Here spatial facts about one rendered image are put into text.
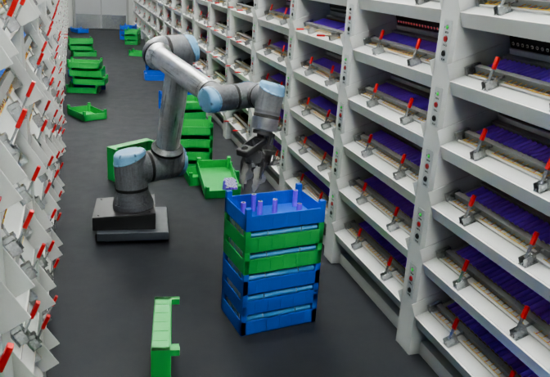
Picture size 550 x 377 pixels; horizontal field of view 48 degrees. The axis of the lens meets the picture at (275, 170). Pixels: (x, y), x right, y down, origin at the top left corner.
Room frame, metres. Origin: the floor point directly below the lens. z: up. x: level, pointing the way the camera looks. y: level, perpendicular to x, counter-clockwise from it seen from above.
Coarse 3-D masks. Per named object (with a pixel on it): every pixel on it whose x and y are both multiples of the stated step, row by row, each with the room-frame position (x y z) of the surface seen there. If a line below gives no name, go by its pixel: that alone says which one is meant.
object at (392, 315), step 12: (276, 180) 3.45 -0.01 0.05; (324, 228) 2.77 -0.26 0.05; (324, 240) 2.68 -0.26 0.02; (348, 264) 2.42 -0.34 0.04; (360, 276) 2.30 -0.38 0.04; (372, 288) 2.19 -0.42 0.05; (372, 300) 2.18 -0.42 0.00; (384, 300) 2.10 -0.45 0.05; (384, 312) 2.09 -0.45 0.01; (396, 312) 2.02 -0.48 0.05; (396, 324) 1.99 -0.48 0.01
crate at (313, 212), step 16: (272, 192) 2.13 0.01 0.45; (288, 192) 2.16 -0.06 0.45; (240, 208) 2.07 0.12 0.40; (256, 208) 2.09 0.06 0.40; (272, 208) 2.10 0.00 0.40; (288, 208) 2.11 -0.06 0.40; (304, 208) 2.12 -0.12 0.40; (320, 208) 2.00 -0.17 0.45; (240, 224) 1.92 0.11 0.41; (256, 224) 1.89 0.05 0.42; (272, 224) 1.91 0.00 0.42; (288, 224) 1.94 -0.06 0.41; (304, 224) 1.97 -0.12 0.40
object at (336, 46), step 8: (304, 16) 3.16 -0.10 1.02; (312, 16) 3.18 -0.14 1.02; (320, 16) 3.19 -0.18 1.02; (344, 16) 3.01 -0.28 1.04; (296, 24) 3.15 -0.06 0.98; (304, 24) 3.15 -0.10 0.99; (296, 32) 3.13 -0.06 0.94; (304, 32) 3.05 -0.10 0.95; (304, 40) 3.05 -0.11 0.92; (312, 40) 2.94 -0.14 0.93; (320, 40) 2.83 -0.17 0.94; (328, 40) 2.75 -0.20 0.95; (336, 40) 2.71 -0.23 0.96; (328, 48) 2.75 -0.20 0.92; (336, 48) 2.65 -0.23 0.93
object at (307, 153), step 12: (300, 132) 3.17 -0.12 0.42; (312, 132) 3.19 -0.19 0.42; (288, 144) 3.15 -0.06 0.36; (300, 144) 3.10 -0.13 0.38; (312, 144) 3.01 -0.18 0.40; (324, 144) 2.98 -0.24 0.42; (300, 156) 2.95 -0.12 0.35; (312, 156) 2.91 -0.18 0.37; (324, 156) 2.73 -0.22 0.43; (312, 168) 2.80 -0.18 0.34; (324, 168) 2.73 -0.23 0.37; (324, 180) 2.66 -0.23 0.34
